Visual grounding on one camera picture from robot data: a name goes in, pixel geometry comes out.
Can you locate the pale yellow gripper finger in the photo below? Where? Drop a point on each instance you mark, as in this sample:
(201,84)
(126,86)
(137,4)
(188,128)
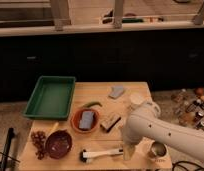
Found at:
(128,151)

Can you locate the green chili pepper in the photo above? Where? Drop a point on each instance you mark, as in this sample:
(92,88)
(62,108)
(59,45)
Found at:
(91,104)

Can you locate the wooden block eraser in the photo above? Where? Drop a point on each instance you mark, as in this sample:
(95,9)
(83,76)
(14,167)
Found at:
(110,122)

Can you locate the orange plate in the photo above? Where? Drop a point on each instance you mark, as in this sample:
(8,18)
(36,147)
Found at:
(76,117)

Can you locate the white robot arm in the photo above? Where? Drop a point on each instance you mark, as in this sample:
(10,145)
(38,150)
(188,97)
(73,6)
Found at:
(144,121)

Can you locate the white paper cup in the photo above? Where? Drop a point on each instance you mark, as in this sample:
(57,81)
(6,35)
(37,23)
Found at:
(135,100)

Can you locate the bottles and clutter pile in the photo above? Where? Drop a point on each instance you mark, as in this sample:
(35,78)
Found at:
(190,112)

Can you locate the metal cup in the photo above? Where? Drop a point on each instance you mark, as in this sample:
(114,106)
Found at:
(157,150)

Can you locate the green plastic tray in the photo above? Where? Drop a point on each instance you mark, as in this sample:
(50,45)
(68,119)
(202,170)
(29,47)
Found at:
(51,98)

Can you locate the black stand left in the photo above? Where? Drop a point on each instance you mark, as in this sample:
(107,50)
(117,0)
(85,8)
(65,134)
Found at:
(10,136)

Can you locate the blue sponge on plate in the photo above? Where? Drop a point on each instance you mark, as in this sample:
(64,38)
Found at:
(86,120)

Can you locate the brown grape bunch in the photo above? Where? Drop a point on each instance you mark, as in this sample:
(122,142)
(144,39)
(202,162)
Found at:
(38,139)

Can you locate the purple bowl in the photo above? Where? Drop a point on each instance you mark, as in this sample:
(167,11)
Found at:
(58,144)

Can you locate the white dish brush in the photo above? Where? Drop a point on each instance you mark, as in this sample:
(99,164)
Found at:
(85,155)

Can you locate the grey blue cloth piece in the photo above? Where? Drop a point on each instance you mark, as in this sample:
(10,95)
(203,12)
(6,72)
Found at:
(116,92)

